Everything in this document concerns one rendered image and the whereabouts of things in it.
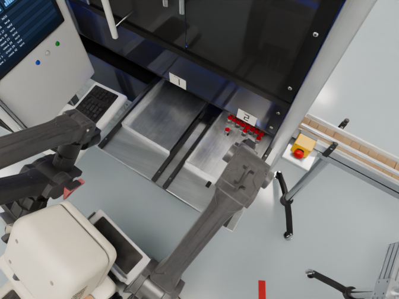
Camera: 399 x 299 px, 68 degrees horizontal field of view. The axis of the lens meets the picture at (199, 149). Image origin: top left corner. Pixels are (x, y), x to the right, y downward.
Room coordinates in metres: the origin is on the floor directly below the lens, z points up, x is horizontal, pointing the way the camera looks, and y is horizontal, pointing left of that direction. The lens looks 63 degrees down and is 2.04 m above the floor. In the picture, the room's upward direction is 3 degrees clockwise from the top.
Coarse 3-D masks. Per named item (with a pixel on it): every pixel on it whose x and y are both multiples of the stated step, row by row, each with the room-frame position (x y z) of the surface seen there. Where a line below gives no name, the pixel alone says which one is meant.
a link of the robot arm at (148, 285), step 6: (144, 282) 0.03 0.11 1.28; (150, 282) 0.03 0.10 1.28; (144, 288) 0.02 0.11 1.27; (150, 288) 0.02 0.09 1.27; (156, 288) 0.02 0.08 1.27; (162, 288) 0.02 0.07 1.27; (138, 294) 0.00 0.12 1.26; (144, 294) 0.00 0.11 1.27; (150, 294) 0.00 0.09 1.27; (156, 294) 0.01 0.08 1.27; (162, 294) 0.01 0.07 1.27
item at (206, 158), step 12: (216, 120) 0.73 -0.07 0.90; (216, 132) 0.68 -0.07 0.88; (240, 132) 0.68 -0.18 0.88; (204, 144) 0.61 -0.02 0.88; (216, 144) 0.62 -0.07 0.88; (228, 144) 0.62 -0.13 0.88; (264, 144) 0.63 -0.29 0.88; (192, 156) 0.55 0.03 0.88; (204, 156) 0.55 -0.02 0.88; (216, 156) 0.56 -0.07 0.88; (204, 168) 0.50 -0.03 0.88; (216, 168) 0.50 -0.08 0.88; (216, 180) 0.44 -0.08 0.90
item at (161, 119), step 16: (160, 80) 0.93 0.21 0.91; (160, 96) 0.86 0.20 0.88; (176, 96) 0.86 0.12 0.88; (192, 96) 0.87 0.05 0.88; (144, 112) 0.76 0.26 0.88; (160, 112) 0.77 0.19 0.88; (176, 112) 0.77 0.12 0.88; (192, 112) 0.78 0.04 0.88; (128, 128) 0.66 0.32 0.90; (144, 128) 0.68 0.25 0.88; (160, 128) 0.68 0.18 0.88; (176, 128) 0.69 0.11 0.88; (160, 144) 0.60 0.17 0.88; (176, 144) 0.60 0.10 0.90
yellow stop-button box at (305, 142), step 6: (300, 132) 0.61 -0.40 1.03; (306, 132) 0.61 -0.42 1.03; (300, 138) 0.59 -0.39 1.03; (306, 138) 0.59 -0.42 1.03; (312, 138) 0.59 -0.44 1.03; (294, 144) 0.56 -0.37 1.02; (300, 144) 0.56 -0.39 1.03; (306, 144) 0.56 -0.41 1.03; (312, 144) 0.56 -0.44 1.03; (300, 150) 0.55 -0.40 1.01; (306, 150) 0.54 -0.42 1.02; (306, 156) 0.53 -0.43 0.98
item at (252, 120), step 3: (240, 111) 0.69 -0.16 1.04; (237, 114) 0.69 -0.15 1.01; (240, 114) 0.69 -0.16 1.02; (243, 114) 0.68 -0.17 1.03; (249, 114) 0.67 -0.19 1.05; (240, 117) 0.69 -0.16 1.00; (243, 117) 0.68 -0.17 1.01; (249, 117) 0.67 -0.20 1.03; (252, 117) 0.66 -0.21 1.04; (255, 117) 0.66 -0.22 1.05; (243, 120) 0.68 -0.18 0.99; (249, 120) 0.67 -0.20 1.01; (252, 120) 0.66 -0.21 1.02; (255, 120) 0.66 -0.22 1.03; (249, 123) 0.66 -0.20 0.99; (252, 123) 0.66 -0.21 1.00
